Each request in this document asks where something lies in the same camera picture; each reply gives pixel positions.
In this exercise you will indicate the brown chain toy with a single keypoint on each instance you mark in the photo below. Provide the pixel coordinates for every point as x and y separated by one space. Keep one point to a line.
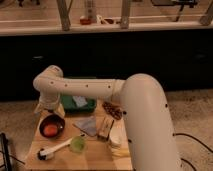
113 110

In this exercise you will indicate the small white cup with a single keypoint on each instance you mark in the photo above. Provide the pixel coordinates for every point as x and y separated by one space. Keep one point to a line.
115 141

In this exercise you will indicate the light blue paper piece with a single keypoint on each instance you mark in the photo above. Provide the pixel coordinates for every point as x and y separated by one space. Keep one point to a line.
80 101

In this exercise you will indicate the yellow sponge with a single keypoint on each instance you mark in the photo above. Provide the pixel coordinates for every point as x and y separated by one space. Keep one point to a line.
121 152

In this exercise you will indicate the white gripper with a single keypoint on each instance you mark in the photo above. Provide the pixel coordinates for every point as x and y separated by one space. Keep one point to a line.
54 106

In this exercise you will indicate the orange apple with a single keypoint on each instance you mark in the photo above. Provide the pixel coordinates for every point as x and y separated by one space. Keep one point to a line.
50 130

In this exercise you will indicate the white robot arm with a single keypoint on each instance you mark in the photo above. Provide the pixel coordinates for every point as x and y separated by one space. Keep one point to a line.
144 107

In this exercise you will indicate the dark purple bowl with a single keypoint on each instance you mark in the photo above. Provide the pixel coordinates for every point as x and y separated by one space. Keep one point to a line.
52 120

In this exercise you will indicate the grey cloth piece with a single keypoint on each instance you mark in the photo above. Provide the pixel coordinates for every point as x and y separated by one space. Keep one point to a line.
87 125

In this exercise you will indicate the wooden board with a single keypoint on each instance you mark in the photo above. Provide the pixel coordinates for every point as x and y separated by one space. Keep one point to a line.
96 156

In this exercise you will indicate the wooden block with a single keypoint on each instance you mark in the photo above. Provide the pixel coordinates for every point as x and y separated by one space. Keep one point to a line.
105 128

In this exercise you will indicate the translucent green cup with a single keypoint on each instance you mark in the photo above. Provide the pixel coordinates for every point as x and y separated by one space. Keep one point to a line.
77 144

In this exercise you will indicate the black stand left edge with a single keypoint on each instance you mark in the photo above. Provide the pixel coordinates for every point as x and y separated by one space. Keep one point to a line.
4 147

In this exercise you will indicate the white handled dish brush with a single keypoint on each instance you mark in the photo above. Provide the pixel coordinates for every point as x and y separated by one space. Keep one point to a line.
48 153

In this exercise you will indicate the green plastic tray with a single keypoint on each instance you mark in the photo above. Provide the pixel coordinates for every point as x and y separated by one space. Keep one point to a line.
70 106

